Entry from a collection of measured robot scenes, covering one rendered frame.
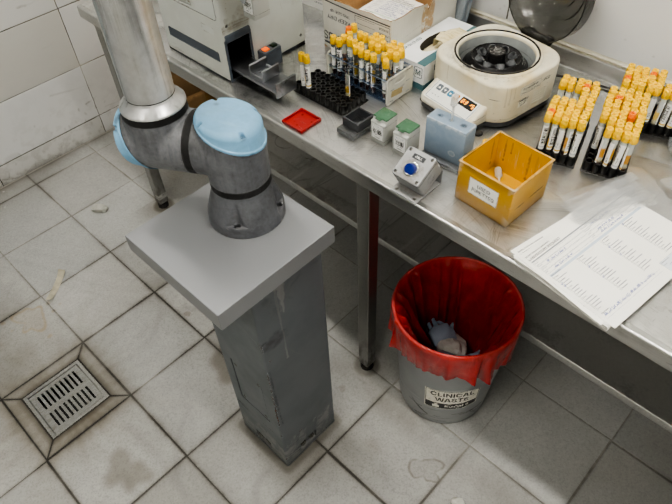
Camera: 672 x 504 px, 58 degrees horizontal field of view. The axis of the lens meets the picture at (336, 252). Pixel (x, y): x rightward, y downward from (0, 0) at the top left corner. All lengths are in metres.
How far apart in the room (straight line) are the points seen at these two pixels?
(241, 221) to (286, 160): 1.22
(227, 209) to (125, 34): 0.34
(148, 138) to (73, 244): 1.58
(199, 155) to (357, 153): 0.44
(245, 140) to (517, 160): 0.58
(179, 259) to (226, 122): 0.27
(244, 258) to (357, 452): 0.94
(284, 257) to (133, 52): 0.42
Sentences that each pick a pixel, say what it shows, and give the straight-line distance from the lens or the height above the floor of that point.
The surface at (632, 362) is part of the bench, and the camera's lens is 1.89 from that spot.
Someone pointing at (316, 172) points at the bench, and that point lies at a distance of 2.28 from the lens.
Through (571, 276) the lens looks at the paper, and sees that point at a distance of 1.18.
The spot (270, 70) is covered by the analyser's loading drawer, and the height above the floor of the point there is 0.94.
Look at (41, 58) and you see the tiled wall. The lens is 2.91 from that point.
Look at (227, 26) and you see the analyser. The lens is 1.61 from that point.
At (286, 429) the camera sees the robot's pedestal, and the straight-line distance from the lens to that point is 1.71.
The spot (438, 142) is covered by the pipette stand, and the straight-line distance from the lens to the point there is 1.35.
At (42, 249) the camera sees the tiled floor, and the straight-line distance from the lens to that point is 2.68.
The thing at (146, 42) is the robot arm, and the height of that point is 1.28.
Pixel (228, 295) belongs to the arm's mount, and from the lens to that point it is 1.08.
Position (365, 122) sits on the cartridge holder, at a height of 0.90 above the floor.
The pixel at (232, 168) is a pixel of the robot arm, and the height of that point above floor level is 1.08.
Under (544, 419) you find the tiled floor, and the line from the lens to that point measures 2.03.
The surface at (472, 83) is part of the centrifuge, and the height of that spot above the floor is 0.97.
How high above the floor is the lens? 1.75
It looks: 48 degrees down
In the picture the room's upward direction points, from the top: 3 degrees counter-clockwise
